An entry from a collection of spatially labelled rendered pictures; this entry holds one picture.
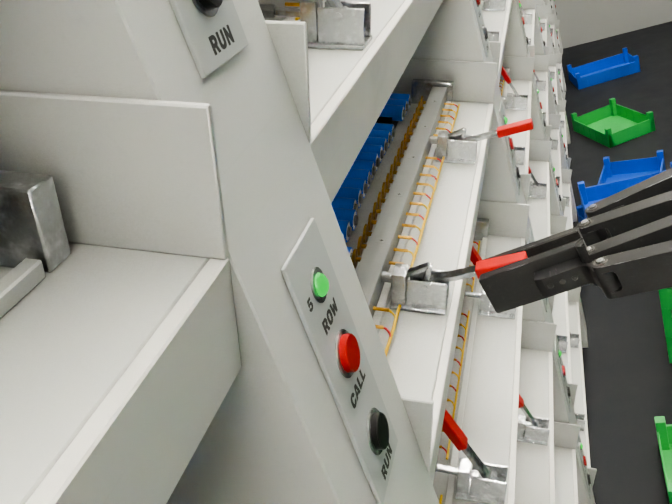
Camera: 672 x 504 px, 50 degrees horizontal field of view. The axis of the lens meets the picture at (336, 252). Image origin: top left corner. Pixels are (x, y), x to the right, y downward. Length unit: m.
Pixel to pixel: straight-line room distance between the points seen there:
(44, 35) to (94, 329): 0.08
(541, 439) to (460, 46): 0.49
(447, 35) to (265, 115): 0.65
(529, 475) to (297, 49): 0.71
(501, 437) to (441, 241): 0.20
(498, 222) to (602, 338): 1.06
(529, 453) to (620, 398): 0.90
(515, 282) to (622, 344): 1.49
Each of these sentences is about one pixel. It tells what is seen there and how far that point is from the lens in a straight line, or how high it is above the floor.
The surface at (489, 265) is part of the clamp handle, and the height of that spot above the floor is 0.95.
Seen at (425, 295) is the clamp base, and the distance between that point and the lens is 0.51.
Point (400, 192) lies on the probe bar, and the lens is 0.63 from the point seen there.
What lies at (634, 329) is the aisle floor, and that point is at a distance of 2.03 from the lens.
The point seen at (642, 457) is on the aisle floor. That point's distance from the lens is 1.69.
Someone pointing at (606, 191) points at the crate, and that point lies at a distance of 2.50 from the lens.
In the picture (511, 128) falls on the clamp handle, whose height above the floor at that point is 0.95.
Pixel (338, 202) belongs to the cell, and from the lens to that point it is 0.63.
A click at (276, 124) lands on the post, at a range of 0.28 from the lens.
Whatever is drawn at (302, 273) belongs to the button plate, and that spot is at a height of 1.08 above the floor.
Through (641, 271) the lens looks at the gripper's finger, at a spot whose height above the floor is 0.96.
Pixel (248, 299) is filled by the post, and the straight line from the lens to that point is 0.24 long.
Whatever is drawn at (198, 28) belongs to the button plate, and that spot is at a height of 1.18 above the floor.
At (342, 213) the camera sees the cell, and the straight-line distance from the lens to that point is 0.61.
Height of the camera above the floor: 1.20
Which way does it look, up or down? 25 degrees down
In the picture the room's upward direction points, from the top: 20 degrees counter-clockwise
